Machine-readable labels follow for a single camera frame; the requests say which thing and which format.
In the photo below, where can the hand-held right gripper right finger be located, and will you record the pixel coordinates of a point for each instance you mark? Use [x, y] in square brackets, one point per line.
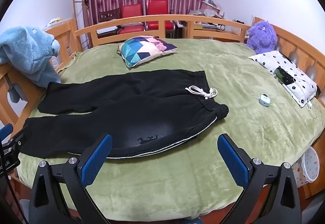
[232, 160]

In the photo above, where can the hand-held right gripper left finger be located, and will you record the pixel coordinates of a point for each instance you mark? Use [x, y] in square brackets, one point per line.
[97, 160]

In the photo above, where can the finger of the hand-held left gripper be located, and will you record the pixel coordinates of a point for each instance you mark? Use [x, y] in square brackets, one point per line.
[19, 139]
[6, 130]

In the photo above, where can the black pants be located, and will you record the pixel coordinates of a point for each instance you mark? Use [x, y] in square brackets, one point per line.
[127, 112]

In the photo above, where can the green fleece blanket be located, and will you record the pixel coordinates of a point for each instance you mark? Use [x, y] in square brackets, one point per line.
[203, 175]

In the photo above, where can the light blue earbud case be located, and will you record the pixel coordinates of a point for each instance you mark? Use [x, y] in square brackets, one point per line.
[264, 100]

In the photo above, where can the white patterned waste bin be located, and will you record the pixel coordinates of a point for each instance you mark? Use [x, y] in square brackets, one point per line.
[311, 165]

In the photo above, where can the white floral pillow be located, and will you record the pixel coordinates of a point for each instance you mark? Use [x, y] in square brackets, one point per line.
[292, 71]

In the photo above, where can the white plastic storage box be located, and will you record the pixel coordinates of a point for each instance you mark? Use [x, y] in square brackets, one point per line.
[57, 23]

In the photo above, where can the geometric patterned pillow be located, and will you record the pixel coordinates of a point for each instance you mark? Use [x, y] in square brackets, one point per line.
[142, 49]

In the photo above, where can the purple plush toy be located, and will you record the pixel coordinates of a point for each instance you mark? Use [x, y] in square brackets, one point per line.
[261, 36]

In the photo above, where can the wooden coat rack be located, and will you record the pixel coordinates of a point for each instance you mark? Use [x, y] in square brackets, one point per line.
[75, 11]

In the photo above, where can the dark wooden chair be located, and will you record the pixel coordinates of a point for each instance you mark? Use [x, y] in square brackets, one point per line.
[109, 14]

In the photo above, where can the cluttered wooden desk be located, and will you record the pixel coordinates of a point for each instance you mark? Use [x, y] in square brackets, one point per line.
[210, 14]

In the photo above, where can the red chair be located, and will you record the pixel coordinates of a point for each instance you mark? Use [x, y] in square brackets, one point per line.
[131, 14]
[158, 11]

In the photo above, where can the wooden bed frame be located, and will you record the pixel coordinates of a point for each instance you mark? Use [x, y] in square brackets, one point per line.
[152, 18]

